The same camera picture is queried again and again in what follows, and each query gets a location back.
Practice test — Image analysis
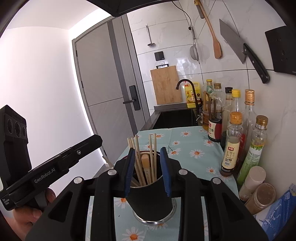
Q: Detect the black power cable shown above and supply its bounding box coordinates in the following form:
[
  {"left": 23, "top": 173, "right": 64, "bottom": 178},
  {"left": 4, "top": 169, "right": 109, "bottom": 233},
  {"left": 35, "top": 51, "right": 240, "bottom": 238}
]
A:
[{"left": 171, "top": 1, "right": 193, "bottom": 31}]

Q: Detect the black utensil holder cup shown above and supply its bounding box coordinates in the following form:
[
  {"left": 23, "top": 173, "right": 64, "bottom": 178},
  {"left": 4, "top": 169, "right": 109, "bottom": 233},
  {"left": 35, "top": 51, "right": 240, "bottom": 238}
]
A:
[{"left": 126, "top": 152, "right": 177, "bottom": 226}]

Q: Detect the cleaver knife black handle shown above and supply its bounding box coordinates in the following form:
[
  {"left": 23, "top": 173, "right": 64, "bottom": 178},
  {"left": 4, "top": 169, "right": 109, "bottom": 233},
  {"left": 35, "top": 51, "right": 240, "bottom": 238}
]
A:
[{"left": 219, "top": 19, "right": 270, "bottom": 84}]

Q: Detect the soy sauce bottle red label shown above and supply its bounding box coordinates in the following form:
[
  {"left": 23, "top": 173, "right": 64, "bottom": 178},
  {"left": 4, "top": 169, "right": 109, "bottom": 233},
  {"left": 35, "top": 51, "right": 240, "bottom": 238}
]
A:
[{"left": 208, "top": 83, "right": 223, "bottom": 143}]

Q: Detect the black kitchen faucet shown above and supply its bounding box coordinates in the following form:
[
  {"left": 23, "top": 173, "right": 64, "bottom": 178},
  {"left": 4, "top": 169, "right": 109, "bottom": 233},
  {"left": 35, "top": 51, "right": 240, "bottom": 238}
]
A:
[{"left": 176, "top": 79, "right": 203, "bottom": 115}]

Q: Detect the black sink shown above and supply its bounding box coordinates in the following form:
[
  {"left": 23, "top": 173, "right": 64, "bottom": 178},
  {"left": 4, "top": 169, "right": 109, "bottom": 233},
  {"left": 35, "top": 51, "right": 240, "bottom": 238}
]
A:
[{"left": 141, "top": 103, "right": 202, "bottom": 131}]

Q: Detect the clear bottle yellow cap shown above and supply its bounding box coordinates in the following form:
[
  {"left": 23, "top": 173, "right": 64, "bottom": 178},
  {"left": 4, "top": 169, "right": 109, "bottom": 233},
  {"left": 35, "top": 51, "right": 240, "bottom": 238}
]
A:
[{"left": 225, "top": 89, "right": 241, "bottom": 130}]

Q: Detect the hanging metal ladle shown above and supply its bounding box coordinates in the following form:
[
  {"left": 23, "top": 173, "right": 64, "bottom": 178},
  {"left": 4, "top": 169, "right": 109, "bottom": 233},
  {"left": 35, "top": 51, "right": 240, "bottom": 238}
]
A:
[{"left": 145, "top": 25, "right": 155, "bottom": 47}]

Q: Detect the black wall socket panel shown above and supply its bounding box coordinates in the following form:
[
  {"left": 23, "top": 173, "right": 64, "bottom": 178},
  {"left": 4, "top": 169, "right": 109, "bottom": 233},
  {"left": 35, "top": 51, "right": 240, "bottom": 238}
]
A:
[{"left": 265, "top": 26, "right": 296, "bottom": 75}]

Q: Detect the clear bottle gold cap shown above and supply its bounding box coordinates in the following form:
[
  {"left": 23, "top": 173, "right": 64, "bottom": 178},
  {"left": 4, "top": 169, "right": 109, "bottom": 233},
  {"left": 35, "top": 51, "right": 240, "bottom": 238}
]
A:
[{"left": 242, "top": 89, "right": 256, "bottom": 161}]

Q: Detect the white blue salt bag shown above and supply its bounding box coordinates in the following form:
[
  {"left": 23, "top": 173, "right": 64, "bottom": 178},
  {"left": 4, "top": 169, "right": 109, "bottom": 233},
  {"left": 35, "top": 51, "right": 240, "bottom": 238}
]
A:
[{"left": 253, "top": 183, "right": 296, "bottom": 240}]

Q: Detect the small black wall switch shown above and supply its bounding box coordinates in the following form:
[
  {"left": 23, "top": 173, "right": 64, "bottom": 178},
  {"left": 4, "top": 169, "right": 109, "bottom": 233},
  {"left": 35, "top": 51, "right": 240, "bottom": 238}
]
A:
[{"left": 154, "top": 51, "right": 165, "bottom": 61}]

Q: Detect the white lid spice jar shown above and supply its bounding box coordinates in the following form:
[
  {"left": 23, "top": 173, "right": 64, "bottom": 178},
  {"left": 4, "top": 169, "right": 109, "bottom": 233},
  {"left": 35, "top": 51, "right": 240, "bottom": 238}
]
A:
[{"left": 239, "top": 166, "right": 266, "bottom": 202}]

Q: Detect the metal mesh strainer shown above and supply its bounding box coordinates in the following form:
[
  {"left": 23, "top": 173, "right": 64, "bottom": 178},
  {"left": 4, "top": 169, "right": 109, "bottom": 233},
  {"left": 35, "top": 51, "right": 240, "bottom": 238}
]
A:
[{"left": 190, "top": 27, "right": 200, "bottom": 62}]

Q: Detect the dark vinegar bottle cream label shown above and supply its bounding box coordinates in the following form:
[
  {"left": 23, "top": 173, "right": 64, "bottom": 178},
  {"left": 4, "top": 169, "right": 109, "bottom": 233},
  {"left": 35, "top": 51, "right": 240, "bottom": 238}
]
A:
[{"left": 220, "top": 111, "right": 243, "bottom": 177}]

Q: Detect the range hood black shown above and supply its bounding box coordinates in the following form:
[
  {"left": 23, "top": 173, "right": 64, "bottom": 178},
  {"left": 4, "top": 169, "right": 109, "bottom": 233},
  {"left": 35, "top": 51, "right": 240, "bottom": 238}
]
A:
[{"left": 89, "top": 0, "right": 171, "bottom": 17}]

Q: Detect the person's left hand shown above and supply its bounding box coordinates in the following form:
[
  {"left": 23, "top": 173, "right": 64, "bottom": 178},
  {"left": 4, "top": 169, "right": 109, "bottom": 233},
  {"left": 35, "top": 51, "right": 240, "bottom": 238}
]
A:
[{"left": 12, "top": 188, "right": 57, "bottom": 240}]

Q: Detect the black cap bottle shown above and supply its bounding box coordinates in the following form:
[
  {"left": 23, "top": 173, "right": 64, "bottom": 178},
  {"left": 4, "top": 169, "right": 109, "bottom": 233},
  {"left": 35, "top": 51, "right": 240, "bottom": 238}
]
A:
[{"left": 222, "top": 87, "right": 233, "bottom": 128}]

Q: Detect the daisy-patterned blue tablecloth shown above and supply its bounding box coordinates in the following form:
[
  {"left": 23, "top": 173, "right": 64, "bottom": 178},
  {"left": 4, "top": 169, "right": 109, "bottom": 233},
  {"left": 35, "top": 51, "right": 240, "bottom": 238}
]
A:
[{"left": 85, "top": 126, "right": 240, "bottom": 241}]

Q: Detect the yellow oil jug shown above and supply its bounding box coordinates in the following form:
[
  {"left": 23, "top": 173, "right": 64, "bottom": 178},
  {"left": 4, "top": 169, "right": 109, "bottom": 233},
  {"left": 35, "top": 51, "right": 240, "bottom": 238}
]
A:
[{"left": 184, "top": 81, "right": 202, "bottom": 108}]

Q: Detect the wooden flat spatula handle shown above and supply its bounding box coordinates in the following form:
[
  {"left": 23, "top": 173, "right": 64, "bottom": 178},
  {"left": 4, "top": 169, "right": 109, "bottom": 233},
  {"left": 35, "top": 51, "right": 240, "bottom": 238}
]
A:
[{"left": 141, "top": 153, "right": 152, "bottom": 184}]

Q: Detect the white ceramic spoon green print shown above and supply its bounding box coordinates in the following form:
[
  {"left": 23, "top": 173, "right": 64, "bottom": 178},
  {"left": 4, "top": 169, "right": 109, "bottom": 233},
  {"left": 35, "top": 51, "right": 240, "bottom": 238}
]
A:
[{"left": 131, "top": 177, "right": 140, "bottom": 187}]

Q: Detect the glass oil bottle handle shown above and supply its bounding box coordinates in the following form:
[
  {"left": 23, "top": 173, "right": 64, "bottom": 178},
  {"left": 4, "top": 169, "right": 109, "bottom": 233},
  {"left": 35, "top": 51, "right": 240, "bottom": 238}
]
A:
[{"left": 202, "top": 79, "right": 213, "bottom": 131}]

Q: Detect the green label bottle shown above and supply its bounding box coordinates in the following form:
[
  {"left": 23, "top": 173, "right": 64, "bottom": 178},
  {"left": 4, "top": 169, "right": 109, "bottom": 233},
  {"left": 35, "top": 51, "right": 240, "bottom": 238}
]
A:
[{"left": 237, "top": 115, "right": 268, "bottom": 187}]

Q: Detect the grey door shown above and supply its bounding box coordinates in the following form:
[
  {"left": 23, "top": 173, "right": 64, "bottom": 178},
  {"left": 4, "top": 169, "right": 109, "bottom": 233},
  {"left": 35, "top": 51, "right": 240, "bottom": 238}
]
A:
[{"left": 72, "top": 15, "right": 150, "bottom": 159}]

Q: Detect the black door handle lock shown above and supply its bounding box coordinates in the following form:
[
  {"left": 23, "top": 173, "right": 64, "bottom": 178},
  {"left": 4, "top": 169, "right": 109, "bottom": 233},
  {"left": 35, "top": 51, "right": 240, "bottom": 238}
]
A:
[{"left": 123, "top": 85, "right": 140, "bottom": 111}]

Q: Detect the wooden spatula on wall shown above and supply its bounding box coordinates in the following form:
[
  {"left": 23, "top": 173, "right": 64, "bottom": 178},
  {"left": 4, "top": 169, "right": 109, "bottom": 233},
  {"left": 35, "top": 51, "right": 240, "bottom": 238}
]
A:
[{"left": 195, "top": 0, "right": 222, "bottom": 59}]

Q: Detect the bamboo cutting board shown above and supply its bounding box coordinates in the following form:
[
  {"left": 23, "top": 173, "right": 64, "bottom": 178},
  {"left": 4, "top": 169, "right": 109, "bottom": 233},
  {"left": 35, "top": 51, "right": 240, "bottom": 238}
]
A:
[{"left": 151, "top": 66, "right": 182, "bottom": 105}]

